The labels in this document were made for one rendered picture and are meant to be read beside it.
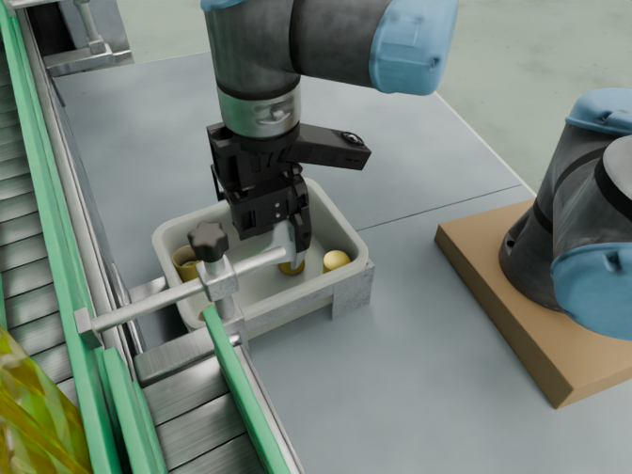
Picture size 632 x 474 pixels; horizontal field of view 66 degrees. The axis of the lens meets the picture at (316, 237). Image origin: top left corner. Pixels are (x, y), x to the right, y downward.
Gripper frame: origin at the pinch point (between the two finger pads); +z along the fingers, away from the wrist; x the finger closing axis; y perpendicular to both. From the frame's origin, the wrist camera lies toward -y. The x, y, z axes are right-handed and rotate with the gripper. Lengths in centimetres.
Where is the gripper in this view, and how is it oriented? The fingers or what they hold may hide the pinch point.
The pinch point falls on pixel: (291, 247)
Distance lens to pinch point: 61.8
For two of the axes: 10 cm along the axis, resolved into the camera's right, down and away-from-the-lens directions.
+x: 4.6, 6.6, -5.9
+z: 0.0, 6.6, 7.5
